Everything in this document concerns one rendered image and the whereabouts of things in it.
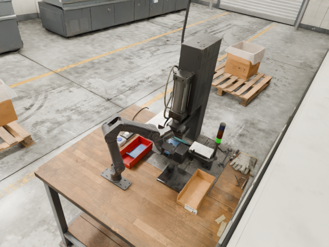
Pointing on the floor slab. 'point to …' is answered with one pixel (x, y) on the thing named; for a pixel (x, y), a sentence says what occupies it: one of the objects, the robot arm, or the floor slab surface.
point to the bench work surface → (131, 199)
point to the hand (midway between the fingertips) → (162, 150)
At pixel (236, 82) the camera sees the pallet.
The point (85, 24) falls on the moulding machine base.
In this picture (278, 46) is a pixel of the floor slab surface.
